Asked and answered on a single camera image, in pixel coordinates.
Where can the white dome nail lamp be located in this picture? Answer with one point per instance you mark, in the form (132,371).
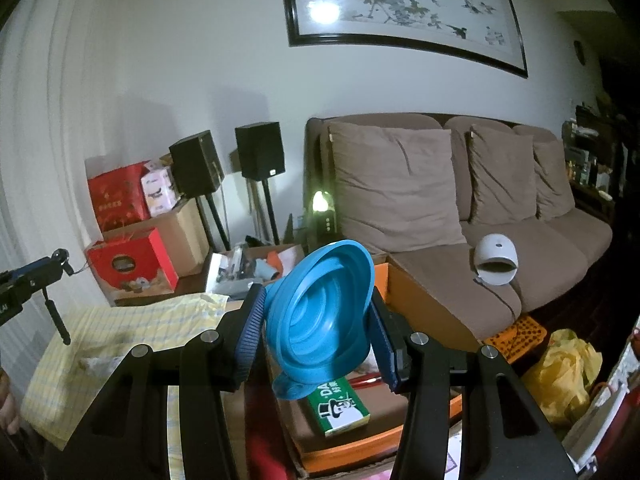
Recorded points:
(495,252)

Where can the black device with light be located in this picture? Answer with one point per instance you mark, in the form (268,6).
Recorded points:
(322,220)

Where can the dark cluttered shelf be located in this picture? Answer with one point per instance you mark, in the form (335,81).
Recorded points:
(595,160)

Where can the framed ink painting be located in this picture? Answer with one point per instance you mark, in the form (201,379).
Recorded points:
(400,0)

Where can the orange plastic crate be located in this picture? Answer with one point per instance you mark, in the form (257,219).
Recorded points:
(520,335)

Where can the black speaker stand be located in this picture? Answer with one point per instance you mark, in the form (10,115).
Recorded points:
(270,210)
(215,225)

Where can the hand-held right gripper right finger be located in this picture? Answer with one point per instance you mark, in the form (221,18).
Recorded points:
(382,345)

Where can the pink tissue pack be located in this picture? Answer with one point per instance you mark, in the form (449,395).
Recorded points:
(159,187)

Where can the medium brown cushion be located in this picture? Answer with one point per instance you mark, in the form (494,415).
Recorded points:
(502,175)

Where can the black eyelash curler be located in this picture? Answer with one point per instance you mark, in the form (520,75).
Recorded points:
(55,315)

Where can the person's left hand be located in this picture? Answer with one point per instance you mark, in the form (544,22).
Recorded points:
(9,400)

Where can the white curtain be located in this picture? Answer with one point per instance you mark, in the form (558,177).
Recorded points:
(30,160)

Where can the blue collapsible funnel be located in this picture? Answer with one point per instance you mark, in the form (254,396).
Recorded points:
(315,320)

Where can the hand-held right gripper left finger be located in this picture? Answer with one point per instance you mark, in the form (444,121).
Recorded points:
(250,330)

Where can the brown sofa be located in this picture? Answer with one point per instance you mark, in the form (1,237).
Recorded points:
(550,255)

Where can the yellow plastic bag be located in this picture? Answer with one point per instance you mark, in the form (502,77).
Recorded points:
(565,375)

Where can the small brown cushion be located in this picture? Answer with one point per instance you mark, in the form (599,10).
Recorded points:
(552,180)

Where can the black speaker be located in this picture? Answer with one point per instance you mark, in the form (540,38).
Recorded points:
(259,150)
(196,162)

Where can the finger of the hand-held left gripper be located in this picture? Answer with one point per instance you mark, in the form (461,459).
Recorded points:
(40,270)

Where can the red gift box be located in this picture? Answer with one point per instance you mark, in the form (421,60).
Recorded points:
(117,197)

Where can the green yellow toothpaste box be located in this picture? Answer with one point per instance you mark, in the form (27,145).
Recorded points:
(340,410)

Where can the brown cardboard box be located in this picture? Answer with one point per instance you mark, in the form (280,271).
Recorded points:
(187,235)

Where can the box of clutter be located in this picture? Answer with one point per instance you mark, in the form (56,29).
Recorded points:
(240,270)

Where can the white paper bag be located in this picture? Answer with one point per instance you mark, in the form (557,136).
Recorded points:
(600,420)

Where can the large brown cushion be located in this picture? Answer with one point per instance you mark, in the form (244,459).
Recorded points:
(395,185)

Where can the yellow plaid tablecloth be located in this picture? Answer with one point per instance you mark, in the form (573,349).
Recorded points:
(125,325)

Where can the orange cardboard box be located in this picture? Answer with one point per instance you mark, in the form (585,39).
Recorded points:
(430,310)

